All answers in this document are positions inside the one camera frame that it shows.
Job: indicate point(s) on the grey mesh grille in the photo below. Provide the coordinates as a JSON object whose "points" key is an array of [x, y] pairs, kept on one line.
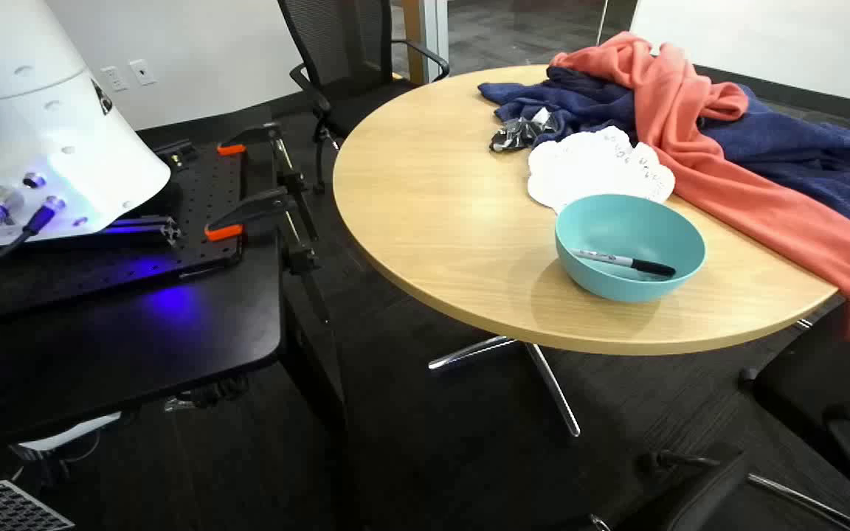
{"points": [[0, 508]]}

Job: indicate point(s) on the chrome table legs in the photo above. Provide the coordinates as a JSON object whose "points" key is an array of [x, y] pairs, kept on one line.
{"points": [[554, 387]]}

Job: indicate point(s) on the navy blue cloth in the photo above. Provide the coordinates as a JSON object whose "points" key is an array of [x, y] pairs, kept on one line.
{"points": [[810, 148]]}

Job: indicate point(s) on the orange cloth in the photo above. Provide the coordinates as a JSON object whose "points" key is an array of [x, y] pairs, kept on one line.
{"points": [[739, 187]]}

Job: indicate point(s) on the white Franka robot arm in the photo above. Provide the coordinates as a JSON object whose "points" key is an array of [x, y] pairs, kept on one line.
{"points": [[43, 119]]}

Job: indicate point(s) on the blue bowl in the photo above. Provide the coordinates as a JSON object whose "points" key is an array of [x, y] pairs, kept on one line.
{"points": [[620, 223]]}

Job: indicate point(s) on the black high-back office chair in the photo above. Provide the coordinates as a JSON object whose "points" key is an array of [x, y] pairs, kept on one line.
{"points": [[337, 39]]}

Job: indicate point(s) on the black grey pen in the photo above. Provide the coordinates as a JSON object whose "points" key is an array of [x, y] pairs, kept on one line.
{"points": [[652, 266]]}

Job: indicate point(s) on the white wall outlet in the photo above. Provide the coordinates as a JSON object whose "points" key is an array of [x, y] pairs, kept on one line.
{"points": [[142, 73], [112, 77]]}

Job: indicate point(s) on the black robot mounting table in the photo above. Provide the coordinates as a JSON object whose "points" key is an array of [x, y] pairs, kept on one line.
{"points": [[149, 335]]}

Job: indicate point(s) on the small black silver crumpled object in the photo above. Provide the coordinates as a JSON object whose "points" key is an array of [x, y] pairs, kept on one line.
{"points": [[518, 135]]}

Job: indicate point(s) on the white scalloped cloth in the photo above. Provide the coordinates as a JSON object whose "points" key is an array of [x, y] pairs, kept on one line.
{"points": [[590, 166]]}

